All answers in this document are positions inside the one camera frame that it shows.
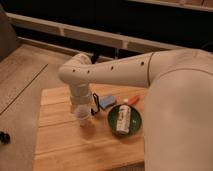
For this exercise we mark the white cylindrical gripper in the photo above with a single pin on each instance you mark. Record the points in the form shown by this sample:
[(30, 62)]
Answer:
[(81, 108)]

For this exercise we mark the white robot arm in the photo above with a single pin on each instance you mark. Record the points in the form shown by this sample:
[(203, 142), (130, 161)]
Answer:
[(178, 108)]

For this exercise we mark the white cylindrical tube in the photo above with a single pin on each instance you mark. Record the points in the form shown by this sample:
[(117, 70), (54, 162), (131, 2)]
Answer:
[(123, 120)]

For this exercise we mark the orange white marker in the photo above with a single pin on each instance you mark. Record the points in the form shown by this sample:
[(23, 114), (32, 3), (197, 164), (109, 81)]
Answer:
[(132, 100)]

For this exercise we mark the green round plate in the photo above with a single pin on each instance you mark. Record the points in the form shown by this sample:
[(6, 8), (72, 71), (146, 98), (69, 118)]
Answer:
[(135, 121)]

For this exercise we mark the wooden board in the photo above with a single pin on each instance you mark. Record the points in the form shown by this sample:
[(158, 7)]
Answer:
[(63, 145)]

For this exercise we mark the white metal railing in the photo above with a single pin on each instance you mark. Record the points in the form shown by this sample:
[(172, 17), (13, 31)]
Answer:
[(89, 35)]

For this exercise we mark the black object on floor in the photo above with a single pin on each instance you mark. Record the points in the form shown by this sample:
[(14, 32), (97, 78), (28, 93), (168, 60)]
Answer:
[(4, 138)]

